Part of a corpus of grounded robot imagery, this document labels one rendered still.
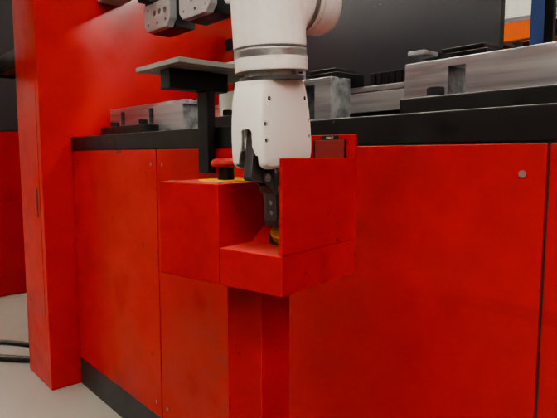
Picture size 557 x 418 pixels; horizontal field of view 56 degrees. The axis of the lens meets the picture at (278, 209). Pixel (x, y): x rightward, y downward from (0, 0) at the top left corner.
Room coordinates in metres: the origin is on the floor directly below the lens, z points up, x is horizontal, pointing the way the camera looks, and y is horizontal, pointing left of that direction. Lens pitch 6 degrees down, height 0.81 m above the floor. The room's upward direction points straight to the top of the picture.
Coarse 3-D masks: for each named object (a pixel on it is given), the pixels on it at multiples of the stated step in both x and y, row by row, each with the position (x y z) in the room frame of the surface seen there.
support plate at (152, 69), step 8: (152, 64) 1.10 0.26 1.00; (160, 64) 1.07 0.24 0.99; (168, 64) 1.05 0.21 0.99; (176, 64) 1.05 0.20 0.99; (184, 64) 1.05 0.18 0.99; (192, 64) 1.05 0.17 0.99; (200, 64) 1.05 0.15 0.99; (208, 64) 1.07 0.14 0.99; (216, 64) 1.08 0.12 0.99; (224, 64) 1.09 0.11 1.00; (232, 64) 1.10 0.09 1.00; (136, 72) 1.15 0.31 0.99; (144, 72) 1.15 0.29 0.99; (152, 72) 1.15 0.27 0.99; (216, 72) 1.15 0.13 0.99; (224, 72) 1.15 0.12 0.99; (232, 72) 1.15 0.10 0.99; (232, 80) 1.28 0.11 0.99
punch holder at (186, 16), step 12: (180, 0) 1.46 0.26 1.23; (192, 0) 1.42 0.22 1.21; (204, 0) 1.38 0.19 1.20; (216, 0) 1.37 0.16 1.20; (180, 12) 1.46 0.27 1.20; (192, 12) 1.42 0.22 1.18; (204, 12) 1.39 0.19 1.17; (216, 12) 1.39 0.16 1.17; (228, 12) 1.40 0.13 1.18; (204, 24) 1.51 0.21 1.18
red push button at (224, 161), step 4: (212, 160) 0.69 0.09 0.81; (216, 160) 0.68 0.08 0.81; (220, 160) 0.68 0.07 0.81; (224, 160) 0.68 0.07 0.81; (228, 160) 0.68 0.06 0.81; (232, 160) 0.68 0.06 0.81; (212, 164) 0.69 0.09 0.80; (216, 164) 0.68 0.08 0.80; (220, 164) 0.68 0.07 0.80; (224, 164) 0.68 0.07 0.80; (228, 164) 0.68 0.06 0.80; (232, 164) 0.68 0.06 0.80; (220, 168) 0.69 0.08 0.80; (224, 168) 0.69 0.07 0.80; (228, 168) 0.69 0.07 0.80; (232, 168) 0.69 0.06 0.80; (220, 172) 0.69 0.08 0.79; (224, 172) 0.69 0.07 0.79; (228, 172) 0.69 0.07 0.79; (232, 172) 0.69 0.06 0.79; (220, 176) 0.69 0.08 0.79; (224, 176) 0.69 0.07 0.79; (228, 176) 0.69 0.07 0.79; (232, 176) 0.69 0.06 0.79
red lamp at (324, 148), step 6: (318, 144) 0.71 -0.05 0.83; (324, 144) 0.70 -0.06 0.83; (330, 144) 0.70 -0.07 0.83; (336, 144) 0.69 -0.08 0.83; (342, 144) 0.68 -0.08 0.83; (318, 150) 0.71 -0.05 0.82; (324, 150) 0.70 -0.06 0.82; (330, 150) 0.70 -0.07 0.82; (336, 150) 0.69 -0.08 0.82; (342, 150) 0.68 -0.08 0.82; (318, 156) 0.71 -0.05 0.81; (324, 156) 0.70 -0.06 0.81; (330, 156) 0.70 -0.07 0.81; (336, 156) 0.69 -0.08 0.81; (342, 156) 0.68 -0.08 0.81
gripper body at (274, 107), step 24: (240, 96) 0.59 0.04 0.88; (264, 96) 0.58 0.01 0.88; (288, 96) 0.60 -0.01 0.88; (240, 120) 0.59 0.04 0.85; (264, 120) 0.58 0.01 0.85; (288, 120) 0.60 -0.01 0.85; (240, 144) 0.59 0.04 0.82; (264, 144) 0.58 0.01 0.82; (288, 144) 0.61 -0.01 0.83; (264, 168) 0.59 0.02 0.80
